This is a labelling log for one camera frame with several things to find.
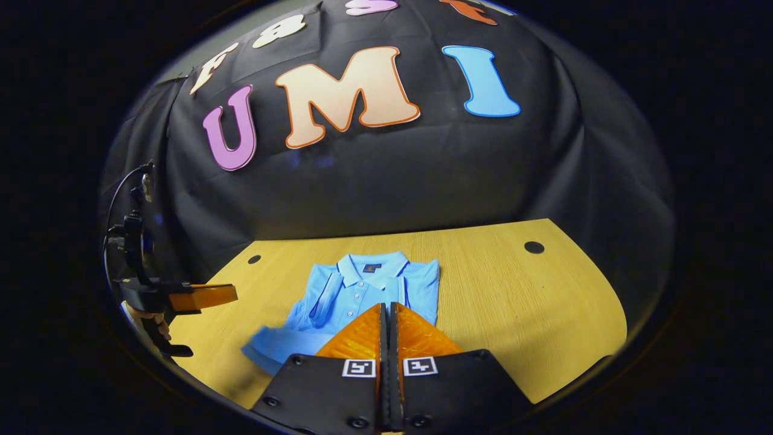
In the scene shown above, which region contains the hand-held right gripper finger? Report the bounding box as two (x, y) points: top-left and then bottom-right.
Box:
(249, 302), (388, 435)
(389, 302), (536, 435)

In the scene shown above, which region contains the light blue polo T-shirt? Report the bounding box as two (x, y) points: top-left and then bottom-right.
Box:
(240, 251), (441, 376)

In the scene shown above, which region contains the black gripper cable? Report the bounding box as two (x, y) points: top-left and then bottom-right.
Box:
(101, 162), (155, 285)

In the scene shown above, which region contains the black backdrop cloth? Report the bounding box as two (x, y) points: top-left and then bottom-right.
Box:
(100, 0), (674, 315)

